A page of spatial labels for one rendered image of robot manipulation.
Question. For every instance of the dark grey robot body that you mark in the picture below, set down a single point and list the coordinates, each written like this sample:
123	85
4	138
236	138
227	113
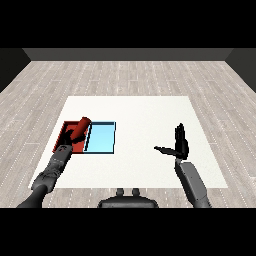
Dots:
128	200

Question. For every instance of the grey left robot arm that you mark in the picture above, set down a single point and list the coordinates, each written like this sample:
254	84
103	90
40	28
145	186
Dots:
53	168

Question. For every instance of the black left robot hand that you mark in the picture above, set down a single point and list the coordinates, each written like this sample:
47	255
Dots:
68	137

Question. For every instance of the red can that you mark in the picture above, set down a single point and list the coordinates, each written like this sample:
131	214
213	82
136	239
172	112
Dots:
81	128

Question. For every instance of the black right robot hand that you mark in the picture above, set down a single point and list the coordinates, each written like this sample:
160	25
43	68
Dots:
181	146

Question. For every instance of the red shallow open box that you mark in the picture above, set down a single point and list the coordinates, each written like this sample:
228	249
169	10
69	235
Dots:
68	128

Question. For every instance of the light blue shallow open box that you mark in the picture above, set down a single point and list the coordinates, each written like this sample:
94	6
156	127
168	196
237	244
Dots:
101	137

